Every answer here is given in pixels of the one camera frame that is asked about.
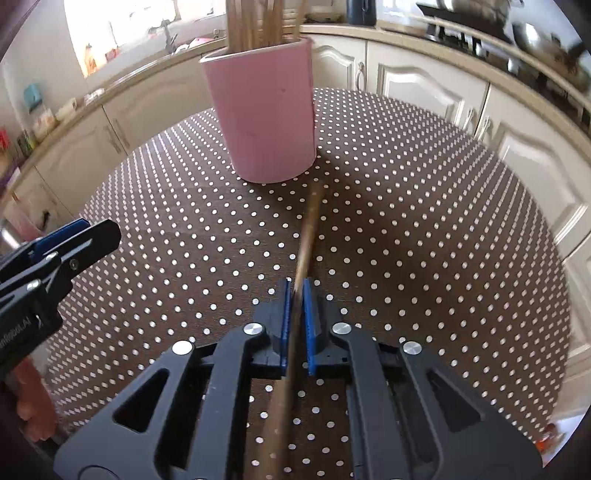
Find white bowl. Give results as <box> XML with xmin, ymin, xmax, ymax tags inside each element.
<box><xmin>305</xmin><ymin>10</ymin><xmax>342</xmax><ymax>24</ymax></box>

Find chrome sink faucet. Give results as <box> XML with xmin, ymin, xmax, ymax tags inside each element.
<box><xmin>160</xmin><ymin>20</ymin><xmax>177</xmax><ymax>55</ymax></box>

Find steel wok with black handle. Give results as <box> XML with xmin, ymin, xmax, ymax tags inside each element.
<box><xmin>512</xmin><ymin>22</ymin><xmax>590</xmax><ymax>93</ymax></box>

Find small white cup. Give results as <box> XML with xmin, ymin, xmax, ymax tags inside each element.
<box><xmin>55</xmin><ymin>98</ymin><xmax>78</xmax><ymax>123</ymax></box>

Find person's left hand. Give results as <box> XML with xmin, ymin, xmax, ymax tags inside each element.
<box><xmin>13</xmin><ymin>357</ymin><xmax>58</xmax><ymax>442</ymax></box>

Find pink cylindrical utensil holder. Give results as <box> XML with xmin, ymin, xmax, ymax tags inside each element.
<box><xmin>200</xmin><ymin>38</ymin><xmax>317</xmax><ymax>184</ymax></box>

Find stainless steel sink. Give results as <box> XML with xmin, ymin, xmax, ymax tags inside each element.
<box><xmin>128</xmin><ymin>30</ymin><xmax>226</xmax><ymax>70</ymax></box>

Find brown polka dot tablecloth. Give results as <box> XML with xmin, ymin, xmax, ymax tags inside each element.
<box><xmin>49</xmin><ymin>89</ymin><xmax>570</xmax><ymax>479</ymax></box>

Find glass bottle with teal cap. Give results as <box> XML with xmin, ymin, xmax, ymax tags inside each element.
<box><xmin>23</xmin><ymin>83</ymin><xmax>57</xmax><ymax>143</ymax></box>

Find wooden chopstick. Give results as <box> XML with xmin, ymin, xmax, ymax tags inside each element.
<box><xmin>225</xmin><ymin>0</ymin><xmax>240</xmax><ymax>53</ymax></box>
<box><xmin>250</xmin><ymin>0</ymin><xmax>262</xmax><ymax>49</ymax></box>
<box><xmin>252</xmin><ymin>182</ymin><xmax>324</xmax><ymax>479</ymax></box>
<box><xmin>239</xmin><ymin>0</ymin><xmax>252</xmax><ymax>51</ymax></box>
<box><xmin>271</xmin><ymin>0</ymin><xmax>283</xmax><ymax>45</ymax></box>
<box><xmin>262</xmin><ymin>0</ymin><xmax>273</xmax><ymax>47</ymax></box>
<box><xmin>293</xmin><ymin>0</ymin><xmax>308</xmax><ymax>42</ymax></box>

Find black gas stove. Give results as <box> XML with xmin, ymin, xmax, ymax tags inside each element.
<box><xmin>417</xmin><ymin>1</ymin><xmax>590</xmax><ymax>130</ymax></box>

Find cream lower kitchen cabinets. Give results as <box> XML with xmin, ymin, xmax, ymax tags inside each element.
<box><xmin>0</xmin><ymin>22</ymin><xmax>591</xmax><ymax>370</ymax></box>

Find dark blue electric kettle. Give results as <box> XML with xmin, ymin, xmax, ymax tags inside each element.
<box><xmin>346</xmin><ymin>0</ymin><xmax>377</xmax><ymax>27</ymax></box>

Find kitchen window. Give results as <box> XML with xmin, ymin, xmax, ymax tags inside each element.
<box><xmin>64</xmin><ymin>1</ymin><xmax>225</xmax><ymax>78</ymax></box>

